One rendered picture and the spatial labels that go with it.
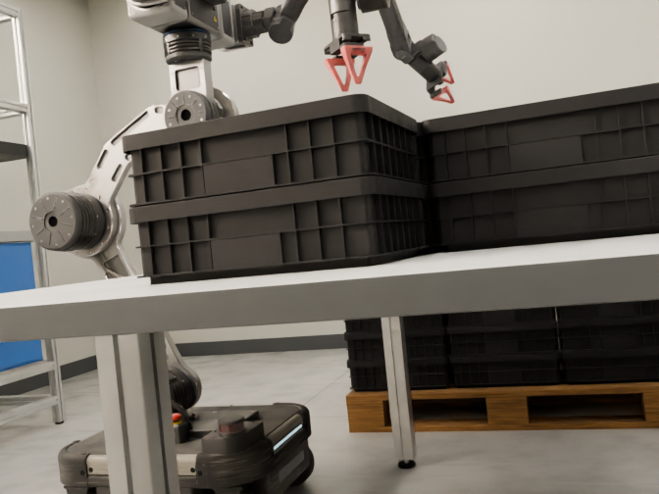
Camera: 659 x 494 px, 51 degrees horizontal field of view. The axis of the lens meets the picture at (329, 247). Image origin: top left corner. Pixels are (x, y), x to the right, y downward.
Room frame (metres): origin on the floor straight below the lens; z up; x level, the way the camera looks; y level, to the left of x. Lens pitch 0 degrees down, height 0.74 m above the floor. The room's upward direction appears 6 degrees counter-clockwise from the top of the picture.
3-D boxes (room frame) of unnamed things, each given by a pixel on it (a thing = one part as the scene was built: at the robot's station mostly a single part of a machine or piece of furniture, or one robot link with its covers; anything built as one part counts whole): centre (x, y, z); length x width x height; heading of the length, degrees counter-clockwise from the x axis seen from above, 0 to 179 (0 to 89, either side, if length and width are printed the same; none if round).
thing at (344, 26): (1.48, -0.08, 1.18); 0.10 x 0.07 x 0.07; 24
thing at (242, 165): (1.13, 0.07, 0.87); 0.40 x 0.30 x 0.11; 69
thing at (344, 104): (1.13, 0.07, 0.92); 0.40 x 0.30 x 0.02; 69
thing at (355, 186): (1.13, 0.07, 0.76); 0.40 x 0.30 x 0.12; 69
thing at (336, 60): (1.49, -0.07, 1.11); 0.07 x 0.07 x 0.09; 24
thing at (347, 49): (1.46, -0.09, 1.11); 0.07 x 0.07 x 0.09; 24
